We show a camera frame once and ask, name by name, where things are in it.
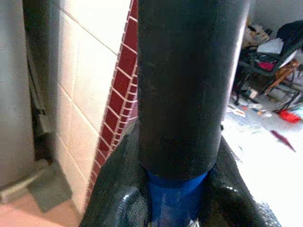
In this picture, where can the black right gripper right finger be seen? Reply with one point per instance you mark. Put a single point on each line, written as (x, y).
(232, 189)

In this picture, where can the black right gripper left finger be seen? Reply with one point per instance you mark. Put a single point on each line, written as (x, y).
(113, 189)

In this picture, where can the dark red feather-like scrap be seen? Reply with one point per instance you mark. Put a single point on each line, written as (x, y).
(282, 140)

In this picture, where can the white paper sheet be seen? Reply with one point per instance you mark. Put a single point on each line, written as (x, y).
(270, 46)

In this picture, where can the black folding chair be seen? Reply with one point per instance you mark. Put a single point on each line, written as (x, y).
(267, 71)

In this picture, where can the red plastic item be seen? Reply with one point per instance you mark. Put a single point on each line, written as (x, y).
(289, 116)

